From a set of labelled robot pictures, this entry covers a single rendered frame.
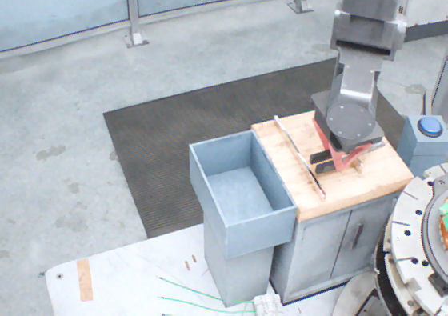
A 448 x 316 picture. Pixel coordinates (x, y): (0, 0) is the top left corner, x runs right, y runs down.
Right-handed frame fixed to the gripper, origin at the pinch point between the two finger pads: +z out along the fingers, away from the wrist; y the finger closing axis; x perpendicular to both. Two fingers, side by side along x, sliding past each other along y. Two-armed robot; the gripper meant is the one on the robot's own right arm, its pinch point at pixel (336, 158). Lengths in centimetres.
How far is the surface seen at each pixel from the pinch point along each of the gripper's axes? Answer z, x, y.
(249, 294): 28.5, -13.5, 3.1
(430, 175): -0.3, 12.2, 8.2
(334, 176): 2.8, -0.4, 1.0
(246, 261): 16.8, -14.4, 2.5
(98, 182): 114, -31, -103
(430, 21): 107, 164, -148
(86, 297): 31, -42, -7
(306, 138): 3.2, -0.7, -7.8
